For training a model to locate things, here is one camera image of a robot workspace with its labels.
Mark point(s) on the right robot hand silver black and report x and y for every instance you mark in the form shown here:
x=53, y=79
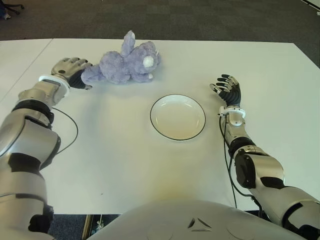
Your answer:
x=232, y=96

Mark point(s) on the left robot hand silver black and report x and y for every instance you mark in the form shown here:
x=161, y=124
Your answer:
x=65, y=67

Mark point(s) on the purple plush bunny doll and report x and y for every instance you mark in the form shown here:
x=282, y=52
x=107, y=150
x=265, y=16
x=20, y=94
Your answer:
x=130, y=65

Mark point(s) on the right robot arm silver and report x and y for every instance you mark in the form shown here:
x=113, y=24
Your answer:
x=262, y=167

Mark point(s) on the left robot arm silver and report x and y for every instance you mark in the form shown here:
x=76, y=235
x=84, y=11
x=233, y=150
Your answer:
x=25, y=140

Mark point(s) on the white plate black rim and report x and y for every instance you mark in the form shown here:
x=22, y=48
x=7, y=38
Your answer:
x=177, y=117

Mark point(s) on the black office chair base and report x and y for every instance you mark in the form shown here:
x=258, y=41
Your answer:
x=15, y=6

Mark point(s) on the person's leg with sneaker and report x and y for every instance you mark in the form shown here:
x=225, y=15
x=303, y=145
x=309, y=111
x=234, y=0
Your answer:
x=5, y=15

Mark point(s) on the white baseboard strip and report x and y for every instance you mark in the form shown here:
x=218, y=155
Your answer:
x=312, y=5

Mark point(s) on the silver robot torso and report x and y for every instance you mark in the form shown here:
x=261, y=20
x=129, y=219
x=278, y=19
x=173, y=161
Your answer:
x=175, y=220

